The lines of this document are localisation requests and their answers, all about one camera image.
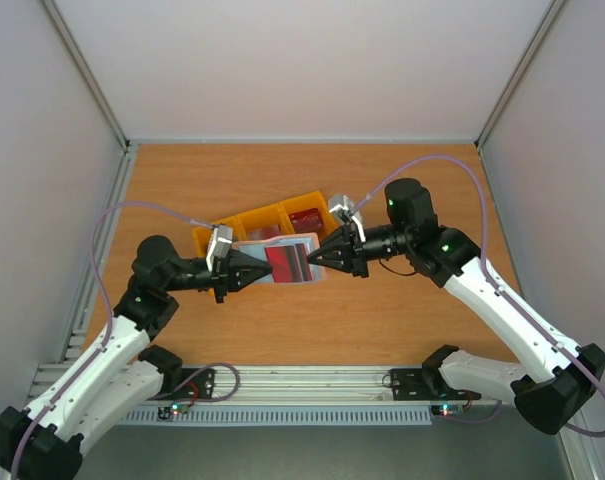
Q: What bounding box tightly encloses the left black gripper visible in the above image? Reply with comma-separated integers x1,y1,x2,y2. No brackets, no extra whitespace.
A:
163,248,272,303

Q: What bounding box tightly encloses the pink leather card holder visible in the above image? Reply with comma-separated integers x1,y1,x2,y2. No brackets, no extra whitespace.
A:
233,233,327,285

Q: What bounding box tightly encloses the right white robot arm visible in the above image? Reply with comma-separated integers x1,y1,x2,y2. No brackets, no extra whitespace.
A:
308,178,605,435

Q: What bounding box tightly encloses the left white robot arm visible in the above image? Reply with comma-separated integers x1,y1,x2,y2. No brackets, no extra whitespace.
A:
0,226,272,479

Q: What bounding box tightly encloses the red card stack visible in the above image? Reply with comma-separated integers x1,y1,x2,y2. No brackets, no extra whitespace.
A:
288,208,324,234

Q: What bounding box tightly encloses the pink circle card stack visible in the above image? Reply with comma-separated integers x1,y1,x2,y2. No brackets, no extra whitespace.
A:
247,224,282,241

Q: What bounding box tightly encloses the yellow three-compartment bin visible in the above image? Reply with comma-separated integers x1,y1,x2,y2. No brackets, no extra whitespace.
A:
219,191,337,244

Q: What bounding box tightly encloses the left small circuit board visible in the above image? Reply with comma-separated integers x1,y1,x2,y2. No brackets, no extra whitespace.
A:
156,404,190,421

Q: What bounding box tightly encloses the small circuit board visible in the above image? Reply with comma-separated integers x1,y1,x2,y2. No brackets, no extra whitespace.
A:
156,404,190,421
431,403,467,417

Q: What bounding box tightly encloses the right small circuit board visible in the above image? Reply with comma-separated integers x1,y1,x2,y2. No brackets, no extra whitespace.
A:
431,403,467,417

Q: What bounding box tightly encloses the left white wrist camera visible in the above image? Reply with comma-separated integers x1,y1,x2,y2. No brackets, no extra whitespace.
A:
205,224,234,272

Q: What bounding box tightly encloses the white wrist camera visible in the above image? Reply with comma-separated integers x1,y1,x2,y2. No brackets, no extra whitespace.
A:
205,224,234,272
327,194,364,230

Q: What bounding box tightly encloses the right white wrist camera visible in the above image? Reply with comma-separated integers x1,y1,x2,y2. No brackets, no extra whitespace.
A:
327,194,364,230

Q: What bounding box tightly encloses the aluminium front rail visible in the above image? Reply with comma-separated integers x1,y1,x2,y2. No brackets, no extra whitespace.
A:
25,363,578,406

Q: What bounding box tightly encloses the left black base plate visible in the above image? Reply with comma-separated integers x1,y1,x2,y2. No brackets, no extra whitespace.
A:
151,368,216,402

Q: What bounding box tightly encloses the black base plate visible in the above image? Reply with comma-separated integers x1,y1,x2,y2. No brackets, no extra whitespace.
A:
151,368,216,402
382,368,481,402

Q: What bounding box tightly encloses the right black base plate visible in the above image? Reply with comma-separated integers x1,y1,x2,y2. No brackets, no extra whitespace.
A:
382,368,481,402

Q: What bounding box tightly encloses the grey slotted cable duct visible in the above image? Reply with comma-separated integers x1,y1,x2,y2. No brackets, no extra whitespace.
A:
120,405,432,428

